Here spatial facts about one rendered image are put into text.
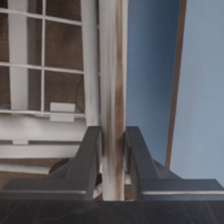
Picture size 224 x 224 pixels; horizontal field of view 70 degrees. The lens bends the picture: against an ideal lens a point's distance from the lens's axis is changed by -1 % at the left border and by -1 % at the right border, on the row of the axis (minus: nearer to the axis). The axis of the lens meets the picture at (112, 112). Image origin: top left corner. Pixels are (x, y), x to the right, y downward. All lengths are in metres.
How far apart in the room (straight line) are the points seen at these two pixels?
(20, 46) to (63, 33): 0.47
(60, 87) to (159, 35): 0.58
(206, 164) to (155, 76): 0.15
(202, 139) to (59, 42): 0.70
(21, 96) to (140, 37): 0.23
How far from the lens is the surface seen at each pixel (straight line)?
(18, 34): 0.34
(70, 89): 0.78
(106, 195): 0.18
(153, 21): 0.28
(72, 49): 0.77
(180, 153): 0.17
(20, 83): 0.33
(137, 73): 0.26
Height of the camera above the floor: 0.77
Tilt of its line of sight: 71 degrees down
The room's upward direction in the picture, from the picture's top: 139 degrees clockwise
